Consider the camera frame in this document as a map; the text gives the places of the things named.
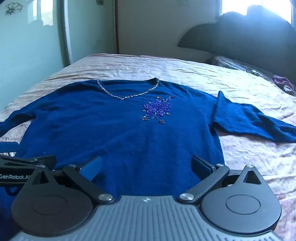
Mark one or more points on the glossy wardrobe door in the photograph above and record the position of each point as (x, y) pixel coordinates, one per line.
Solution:
(30, 51)

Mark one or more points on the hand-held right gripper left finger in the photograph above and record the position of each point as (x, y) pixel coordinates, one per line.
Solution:
(91, 168)

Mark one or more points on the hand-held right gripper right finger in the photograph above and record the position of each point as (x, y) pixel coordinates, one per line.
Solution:
(200, 166)

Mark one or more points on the dark blue towel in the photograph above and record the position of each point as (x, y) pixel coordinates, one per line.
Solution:
(115, 129)

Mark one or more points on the purple cloth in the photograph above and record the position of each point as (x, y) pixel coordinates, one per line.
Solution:
(282, 81)

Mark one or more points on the dark padded headboard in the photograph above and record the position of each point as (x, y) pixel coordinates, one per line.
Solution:
(245, 37)

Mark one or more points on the bed with pink bedspread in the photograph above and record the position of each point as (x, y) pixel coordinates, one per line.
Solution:
(180, 69)

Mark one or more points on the patterned pillow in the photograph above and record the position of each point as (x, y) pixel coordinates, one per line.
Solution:
(233, 63)

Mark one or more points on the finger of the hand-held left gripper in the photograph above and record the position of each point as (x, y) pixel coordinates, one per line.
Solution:
(27, 160)
(8, 147)

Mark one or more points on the small grey cloth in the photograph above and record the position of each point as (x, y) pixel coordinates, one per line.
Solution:
(290, 90)

